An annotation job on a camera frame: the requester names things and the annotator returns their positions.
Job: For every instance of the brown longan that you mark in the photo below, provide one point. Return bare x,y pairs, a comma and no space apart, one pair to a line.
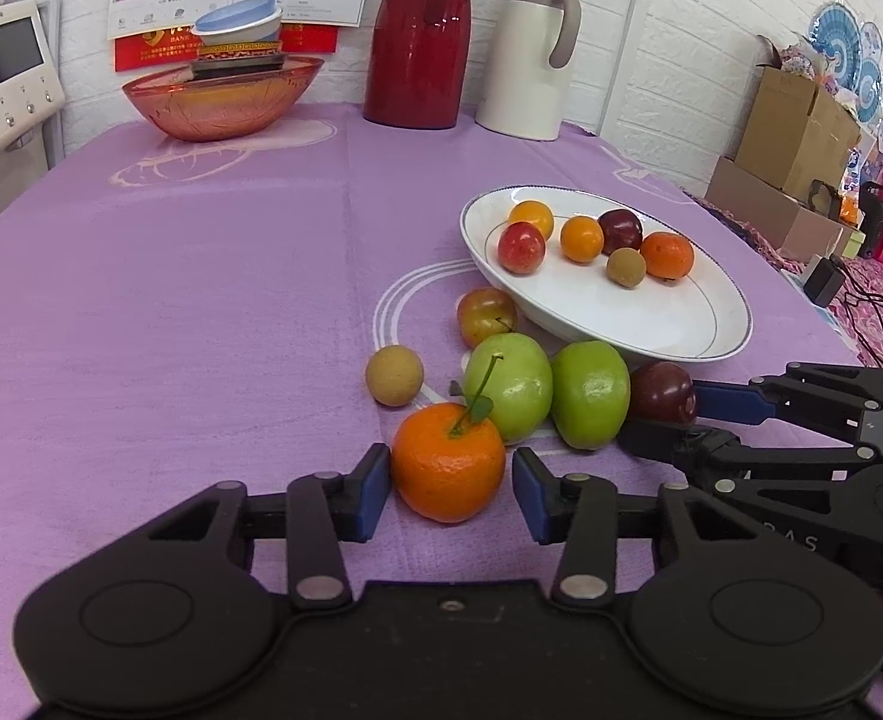
394,375
626,268

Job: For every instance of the white wall conduit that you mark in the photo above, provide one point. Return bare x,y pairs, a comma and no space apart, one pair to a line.
625,30

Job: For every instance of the blue lidded white bowl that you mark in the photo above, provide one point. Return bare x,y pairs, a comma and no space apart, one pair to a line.
235,19

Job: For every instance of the green apple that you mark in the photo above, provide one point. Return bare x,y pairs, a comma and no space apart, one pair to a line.
516,382
590,394

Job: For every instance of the dark red plum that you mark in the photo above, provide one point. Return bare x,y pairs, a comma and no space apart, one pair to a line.
621,226
660,392

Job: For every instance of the white thermos jug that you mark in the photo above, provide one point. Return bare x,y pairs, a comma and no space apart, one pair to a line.
520,60

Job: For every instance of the blue decorative fans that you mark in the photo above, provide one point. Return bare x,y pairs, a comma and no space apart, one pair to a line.
835,37

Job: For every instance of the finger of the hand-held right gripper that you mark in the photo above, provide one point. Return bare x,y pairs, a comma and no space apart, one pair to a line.
734,401
666,441

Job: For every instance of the large orange with stem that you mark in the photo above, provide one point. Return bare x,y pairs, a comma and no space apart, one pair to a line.
449,469

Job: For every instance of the red apple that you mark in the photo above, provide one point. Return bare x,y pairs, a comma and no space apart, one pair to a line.
521,247

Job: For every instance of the red wall poster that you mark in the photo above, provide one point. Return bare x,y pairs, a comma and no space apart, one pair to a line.
141,52

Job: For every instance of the white water dispenser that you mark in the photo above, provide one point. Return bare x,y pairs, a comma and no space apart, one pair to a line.
6,90

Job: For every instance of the black power adapter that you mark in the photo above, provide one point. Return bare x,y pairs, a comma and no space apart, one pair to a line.
824,281

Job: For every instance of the white plate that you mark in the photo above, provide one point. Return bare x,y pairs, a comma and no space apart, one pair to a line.
636,322

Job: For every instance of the red thermos jug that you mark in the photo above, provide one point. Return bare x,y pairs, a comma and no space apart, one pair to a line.
419,37

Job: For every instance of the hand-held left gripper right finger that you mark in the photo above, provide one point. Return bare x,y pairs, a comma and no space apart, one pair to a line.
533,495

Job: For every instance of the red-yellow small apple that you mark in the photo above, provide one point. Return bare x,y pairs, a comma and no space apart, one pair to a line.
485,315

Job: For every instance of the round orange tangerine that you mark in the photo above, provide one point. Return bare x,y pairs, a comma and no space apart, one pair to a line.
667,255

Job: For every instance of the small yellow-orange citrus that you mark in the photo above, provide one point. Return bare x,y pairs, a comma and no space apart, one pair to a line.
535,212

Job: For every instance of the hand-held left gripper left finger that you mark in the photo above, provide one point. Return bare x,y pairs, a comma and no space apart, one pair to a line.
370,495

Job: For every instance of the small orange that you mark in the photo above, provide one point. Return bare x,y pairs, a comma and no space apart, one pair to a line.
581,238

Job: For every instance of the purple tablecloth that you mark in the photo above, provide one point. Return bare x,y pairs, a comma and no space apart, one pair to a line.
186,300

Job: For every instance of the dark patterned box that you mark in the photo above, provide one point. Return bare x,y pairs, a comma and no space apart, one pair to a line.
235,61

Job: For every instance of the red glass bowl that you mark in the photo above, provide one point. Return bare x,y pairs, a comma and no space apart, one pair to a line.
220,109

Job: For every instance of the flat cardboard box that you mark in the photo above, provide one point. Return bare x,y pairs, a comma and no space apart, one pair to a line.
756,206

